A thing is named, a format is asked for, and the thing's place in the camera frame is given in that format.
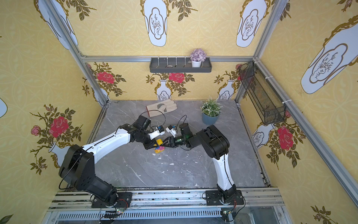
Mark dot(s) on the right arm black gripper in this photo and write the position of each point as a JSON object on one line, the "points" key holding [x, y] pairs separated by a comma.
{"points": [[172, 141]]}

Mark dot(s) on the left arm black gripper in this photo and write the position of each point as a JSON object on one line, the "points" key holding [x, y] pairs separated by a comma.
{"points": [[152, 142]]}

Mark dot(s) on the yellow curved lego brick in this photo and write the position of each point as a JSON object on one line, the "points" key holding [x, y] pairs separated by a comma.
{"points": [[159, 142]]}

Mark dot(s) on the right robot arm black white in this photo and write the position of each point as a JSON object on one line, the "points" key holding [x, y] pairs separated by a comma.
{"points": [[216, 146]]}

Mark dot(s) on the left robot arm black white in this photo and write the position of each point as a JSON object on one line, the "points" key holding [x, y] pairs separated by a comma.
{"points": [[78, 166]]}

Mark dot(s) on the green plant in blue pot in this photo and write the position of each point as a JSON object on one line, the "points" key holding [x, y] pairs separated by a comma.
{"points": [[211, 110]]}

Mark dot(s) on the purple flower in white pot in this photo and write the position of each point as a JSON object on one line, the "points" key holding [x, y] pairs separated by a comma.
{"points": [[197, 57]]}

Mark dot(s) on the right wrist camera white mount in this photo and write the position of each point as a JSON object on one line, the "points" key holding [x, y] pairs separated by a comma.
{"points": [[172, 130]]}

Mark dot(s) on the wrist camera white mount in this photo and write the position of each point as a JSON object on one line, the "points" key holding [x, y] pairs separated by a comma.
{"points": [[157, 132], [172, 130]]}

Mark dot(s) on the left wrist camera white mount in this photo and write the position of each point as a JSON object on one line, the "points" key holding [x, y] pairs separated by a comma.
{"points": [[157, 132]]}

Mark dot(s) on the grey wall shelf tray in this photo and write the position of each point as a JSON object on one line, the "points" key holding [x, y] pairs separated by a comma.
{"points": [[178, 65]]}

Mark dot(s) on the black wire mesh basket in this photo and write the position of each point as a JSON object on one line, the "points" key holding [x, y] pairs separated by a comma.
{"points": [[264, 98]]}

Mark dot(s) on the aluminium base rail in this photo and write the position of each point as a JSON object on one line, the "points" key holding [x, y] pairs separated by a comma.
{"points": [[250, 206]]}

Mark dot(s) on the aluminium frame post left rear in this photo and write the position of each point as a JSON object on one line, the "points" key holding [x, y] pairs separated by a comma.
{"points": [[59, 23]]}

